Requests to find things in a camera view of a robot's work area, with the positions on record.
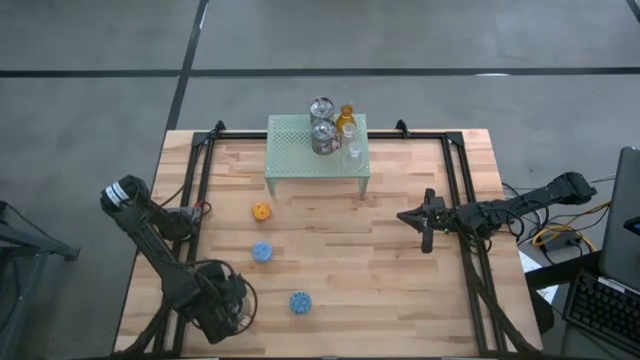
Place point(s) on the white paper sheet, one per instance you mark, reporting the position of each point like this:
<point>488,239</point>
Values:
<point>527,262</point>

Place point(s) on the black aluminium table frame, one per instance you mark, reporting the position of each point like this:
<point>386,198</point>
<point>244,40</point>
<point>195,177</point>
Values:
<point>240,135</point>

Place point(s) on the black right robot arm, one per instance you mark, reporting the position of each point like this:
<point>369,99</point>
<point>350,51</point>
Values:
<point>550,195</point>

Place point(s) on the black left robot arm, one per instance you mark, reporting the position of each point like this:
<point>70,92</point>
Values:
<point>150,235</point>

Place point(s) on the grey laptop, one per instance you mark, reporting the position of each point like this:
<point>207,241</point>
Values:
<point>622,220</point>

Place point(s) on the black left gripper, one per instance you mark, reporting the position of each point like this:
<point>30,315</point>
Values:
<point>220,305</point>

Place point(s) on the dark metal stand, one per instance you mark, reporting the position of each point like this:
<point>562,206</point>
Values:
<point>30,245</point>

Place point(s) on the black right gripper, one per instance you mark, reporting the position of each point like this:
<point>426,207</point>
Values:
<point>434,220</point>

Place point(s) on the clear glass candlestick holder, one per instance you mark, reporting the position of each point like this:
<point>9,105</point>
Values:
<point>354,152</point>
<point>349,131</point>

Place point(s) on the black keyboard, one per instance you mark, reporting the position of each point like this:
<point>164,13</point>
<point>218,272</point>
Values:
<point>605,305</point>

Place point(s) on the black power adapter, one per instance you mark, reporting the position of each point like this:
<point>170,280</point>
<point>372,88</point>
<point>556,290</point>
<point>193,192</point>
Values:
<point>562,242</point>

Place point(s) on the green perforated metal shelf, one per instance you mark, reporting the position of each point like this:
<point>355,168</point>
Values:
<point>290,160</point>

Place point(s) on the blue floral candle tin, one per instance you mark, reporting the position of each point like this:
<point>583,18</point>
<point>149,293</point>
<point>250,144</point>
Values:
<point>300,302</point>

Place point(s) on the amber glass candlestick holder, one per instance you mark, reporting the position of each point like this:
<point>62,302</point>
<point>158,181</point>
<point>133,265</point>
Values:
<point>345,117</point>

